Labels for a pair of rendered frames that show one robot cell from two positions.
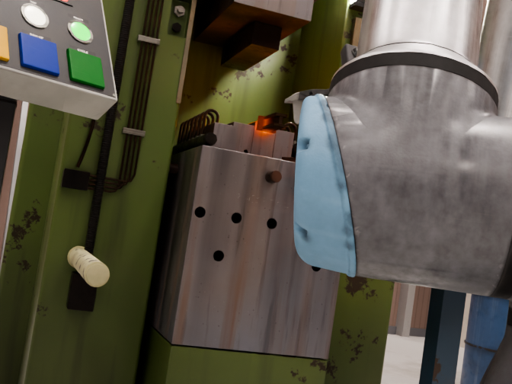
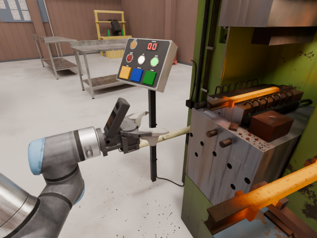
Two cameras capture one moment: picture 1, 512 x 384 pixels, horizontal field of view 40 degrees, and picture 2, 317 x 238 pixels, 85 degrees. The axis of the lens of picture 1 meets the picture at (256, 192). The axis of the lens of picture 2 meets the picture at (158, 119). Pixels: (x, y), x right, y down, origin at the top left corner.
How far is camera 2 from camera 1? 151 cm
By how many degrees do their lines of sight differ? 83
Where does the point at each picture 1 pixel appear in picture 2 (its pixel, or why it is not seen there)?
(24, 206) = not seen: hidden behind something
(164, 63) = (216, 58)
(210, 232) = (194, 144)
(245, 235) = (204, 152)
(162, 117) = (215, 84)
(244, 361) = (203, 197)
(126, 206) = not seen: hidden behind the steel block
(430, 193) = not seen: outside the picture
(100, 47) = (159, 66)
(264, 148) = (227, 114)
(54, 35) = (145, 65)
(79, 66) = (146, 77)
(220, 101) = (304, 60)
